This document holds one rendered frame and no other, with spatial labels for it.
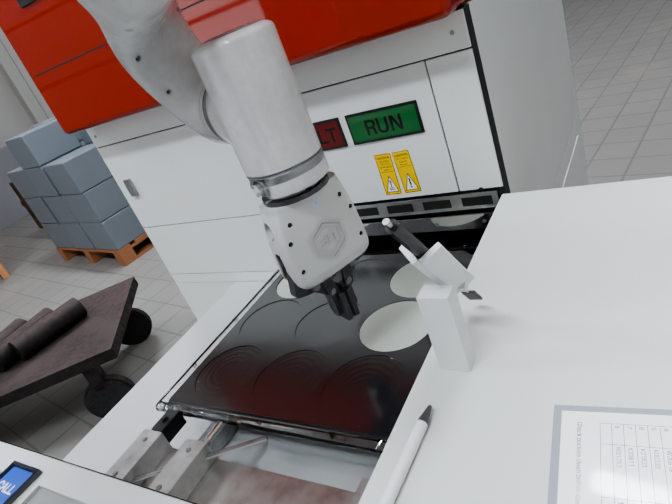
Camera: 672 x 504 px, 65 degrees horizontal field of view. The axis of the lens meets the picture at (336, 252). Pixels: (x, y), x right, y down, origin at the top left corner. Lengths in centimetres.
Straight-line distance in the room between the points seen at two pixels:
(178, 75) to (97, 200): 365
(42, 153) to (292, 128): 404
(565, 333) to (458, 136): 35
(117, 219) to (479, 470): 398
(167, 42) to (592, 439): 50
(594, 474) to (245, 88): 41
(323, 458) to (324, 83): 52
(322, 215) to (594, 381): 29
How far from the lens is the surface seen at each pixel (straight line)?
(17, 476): 73
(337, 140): 84
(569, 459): 43
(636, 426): 45
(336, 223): 57
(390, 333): 69
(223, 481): 65
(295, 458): 71
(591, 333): 52
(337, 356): 69
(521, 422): 46
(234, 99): 51
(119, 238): 428
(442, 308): 46
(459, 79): 74
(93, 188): 421
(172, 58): 58
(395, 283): 78
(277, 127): 51
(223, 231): 110
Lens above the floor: 131
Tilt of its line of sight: 26 degrees down
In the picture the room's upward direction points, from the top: 22 degrees counter-clockwise
